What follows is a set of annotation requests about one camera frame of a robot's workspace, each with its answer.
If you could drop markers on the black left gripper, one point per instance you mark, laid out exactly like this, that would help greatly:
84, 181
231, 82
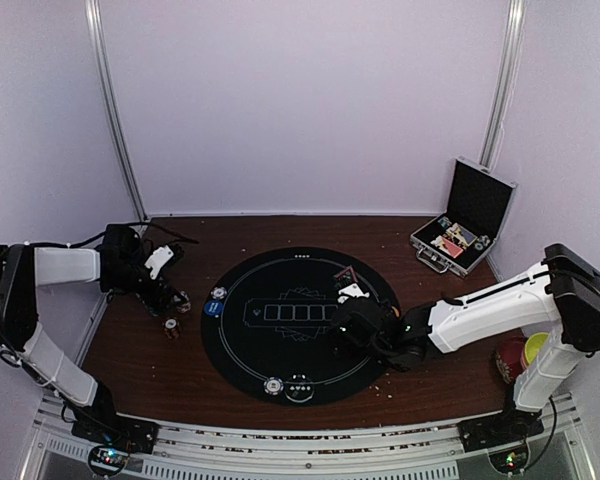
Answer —
159, 304

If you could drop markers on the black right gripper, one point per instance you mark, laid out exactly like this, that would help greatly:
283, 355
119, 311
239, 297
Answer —
386, 307

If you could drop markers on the red triangular button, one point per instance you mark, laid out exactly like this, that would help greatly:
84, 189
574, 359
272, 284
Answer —
346, 276

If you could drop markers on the single blue-white poker chip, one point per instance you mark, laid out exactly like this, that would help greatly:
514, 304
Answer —
219, 293

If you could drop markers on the blue round blind button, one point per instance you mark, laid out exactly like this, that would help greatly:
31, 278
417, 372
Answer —
213, 308

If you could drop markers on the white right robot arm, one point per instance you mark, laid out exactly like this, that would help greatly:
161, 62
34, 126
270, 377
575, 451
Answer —
562, 290

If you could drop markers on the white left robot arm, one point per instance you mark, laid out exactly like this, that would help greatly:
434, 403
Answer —
25, 270

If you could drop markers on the green 50 poker chip stack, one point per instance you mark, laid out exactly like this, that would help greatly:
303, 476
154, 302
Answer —
154, 312

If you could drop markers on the red poker chip stack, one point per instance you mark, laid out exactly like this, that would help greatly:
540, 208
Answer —
171, 328

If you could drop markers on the red card deck in case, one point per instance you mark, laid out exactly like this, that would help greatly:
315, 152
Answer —
449, 247

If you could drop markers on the red patterned bowl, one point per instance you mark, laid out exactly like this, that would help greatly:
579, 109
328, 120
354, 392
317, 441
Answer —
508, 358

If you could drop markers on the yellow-green plastic bowl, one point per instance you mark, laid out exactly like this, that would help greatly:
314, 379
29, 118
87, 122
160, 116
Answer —
532, 347

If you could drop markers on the black round poker mat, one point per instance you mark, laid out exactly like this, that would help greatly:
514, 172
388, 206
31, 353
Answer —
275, 323

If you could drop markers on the aluminium poker chip case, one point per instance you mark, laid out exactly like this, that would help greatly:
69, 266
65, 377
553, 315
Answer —
477, 207

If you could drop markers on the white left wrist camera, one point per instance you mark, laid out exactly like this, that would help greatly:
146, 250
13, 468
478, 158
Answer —
161, 258

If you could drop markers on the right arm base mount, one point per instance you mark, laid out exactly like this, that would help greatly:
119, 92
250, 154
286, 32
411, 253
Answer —
496, 430

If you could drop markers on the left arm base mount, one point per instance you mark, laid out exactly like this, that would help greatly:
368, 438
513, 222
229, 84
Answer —
130, 434

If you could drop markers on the aluminium front rail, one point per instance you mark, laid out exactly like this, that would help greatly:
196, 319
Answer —
434, 450

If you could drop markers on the aluminium right corner post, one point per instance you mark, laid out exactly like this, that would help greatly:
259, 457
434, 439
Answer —
505, 82

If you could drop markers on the aluminium corner post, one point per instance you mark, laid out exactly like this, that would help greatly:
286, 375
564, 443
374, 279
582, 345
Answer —
98, 41
505, 82

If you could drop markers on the aluminium left corner post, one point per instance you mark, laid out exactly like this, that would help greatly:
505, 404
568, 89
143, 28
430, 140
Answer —
98, 41

